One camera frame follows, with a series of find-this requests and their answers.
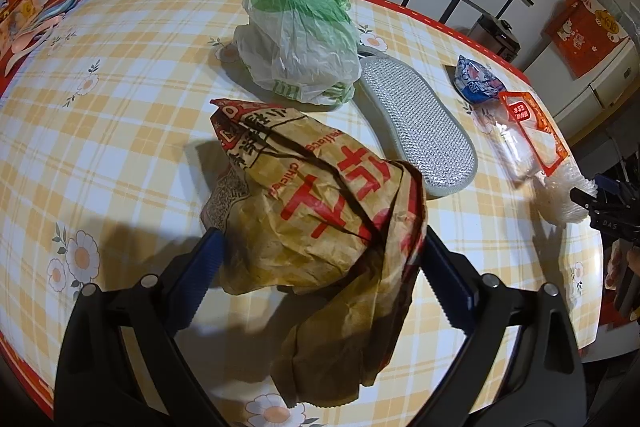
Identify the green white plastic bag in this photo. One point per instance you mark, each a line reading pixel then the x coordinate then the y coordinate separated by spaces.
pixel 295 42

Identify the cream refrigerator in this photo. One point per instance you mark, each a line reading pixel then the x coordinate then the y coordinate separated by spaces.
pixel 610 82

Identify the grey mesh oval mat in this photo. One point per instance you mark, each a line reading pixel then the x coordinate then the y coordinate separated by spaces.
pixel 415 132

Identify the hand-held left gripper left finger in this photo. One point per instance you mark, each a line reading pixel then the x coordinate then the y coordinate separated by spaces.
pixel 197 277

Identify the brown printed paper bag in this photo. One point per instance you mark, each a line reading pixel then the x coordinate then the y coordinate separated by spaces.
pixel 325 207

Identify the yellow plaid table mat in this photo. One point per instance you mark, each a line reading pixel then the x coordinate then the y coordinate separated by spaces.
pixel 125 132

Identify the clear plastic bags pile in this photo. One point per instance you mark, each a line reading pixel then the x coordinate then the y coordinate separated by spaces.
pixel 615 4

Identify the person's right hand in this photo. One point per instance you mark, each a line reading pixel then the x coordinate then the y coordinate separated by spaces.
pixel 634 263

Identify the red label plastic tray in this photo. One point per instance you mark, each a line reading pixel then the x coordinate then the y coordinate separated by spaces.
pixel 530 132

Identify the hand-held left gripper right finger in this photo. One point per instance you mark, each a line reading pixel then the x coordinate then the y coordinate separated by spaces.
pixel 450 282

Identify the red printed cloth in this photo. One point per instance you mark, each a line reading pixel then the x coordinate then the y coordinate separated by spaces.
pixel 580 42

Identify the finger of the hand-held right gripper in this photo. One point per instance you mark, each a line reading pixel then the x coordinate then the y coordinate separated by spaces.
pixel 584 199
pixel 607 184

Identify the blue snack packet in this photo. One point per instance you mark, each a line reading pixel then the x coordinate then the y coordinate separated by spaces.
pixel 475 79

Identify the brown rice cooker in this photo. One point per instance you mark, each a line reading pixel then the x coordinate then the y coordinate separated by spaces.
pixel 495 39

